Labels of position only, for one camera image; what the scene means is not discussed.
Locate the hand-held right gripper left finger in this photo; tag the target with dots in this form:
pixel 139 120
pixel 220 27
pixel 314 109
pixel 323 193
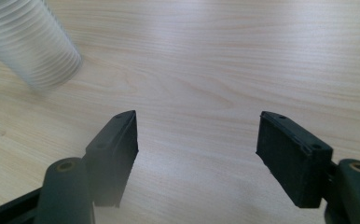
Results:
pixel 113 155

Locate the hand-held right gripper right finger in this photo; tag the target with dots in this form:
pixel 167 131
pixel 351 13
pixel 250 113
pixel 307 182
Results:
pixel 296 161

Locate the clear plastic bottle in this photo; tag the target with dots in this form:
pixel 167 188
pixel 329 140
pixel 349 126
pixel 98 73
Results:
pixel 29 40

